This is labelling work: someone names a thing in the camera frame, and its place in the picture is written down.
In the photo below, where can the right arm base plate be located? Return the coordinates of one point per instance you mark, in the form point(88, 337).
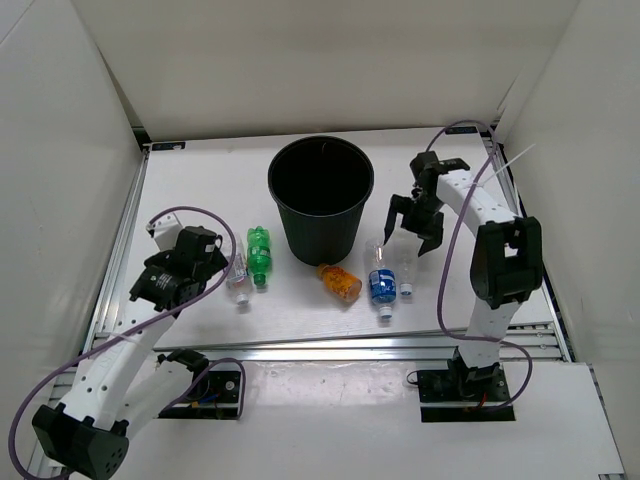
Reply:
point(458, 395)

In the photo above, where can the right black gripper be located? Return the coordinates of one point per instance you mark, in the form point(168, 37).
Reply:
point(433, 238)

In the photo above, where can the clear plastic bottle white cap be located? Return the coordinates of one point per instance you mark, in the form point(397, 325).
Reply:
point(405, 255)

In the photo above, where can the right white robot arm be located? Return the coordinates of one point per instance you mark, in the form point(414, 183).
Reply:
point(506, 267)

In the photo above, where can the clear bottle blue label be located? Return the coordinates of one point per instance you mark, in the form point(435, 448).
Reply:
point(381, 279)

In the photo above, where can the white cable tie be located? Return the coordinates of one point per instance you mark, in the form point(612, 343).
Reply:
point(482, 181)

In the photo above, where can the orange plastic bottle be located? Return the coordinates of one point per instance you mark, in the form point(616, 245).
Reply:
point(340, 282)

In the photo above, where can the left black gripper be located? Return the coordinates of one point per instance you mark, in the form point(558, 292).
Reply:
point(217, 262)

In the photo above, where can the clear bottle red label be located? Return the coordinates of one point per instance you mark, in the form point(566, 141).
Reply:
point(238, 282)

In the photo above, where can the aluminium frame rail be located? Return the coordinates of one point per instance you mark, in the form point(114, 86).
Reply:
point(327, 396)

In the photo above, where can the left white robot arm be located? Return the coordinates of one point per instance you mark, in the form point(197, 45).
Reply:
point(89, 431)

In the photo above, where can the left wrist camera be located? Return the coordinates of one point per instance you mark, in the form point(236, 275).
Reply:
point(165, 231)

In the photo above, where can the black plastic bin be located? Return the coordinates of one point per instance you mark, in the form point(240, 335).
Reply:
point(320, 185)

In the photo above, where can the green plastic bottle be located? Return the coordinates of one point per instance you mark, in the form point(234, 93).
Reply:
point(259, 255)

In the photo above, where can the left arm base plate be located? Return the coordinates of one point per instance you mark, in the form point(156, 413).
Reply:
point(218, 393)

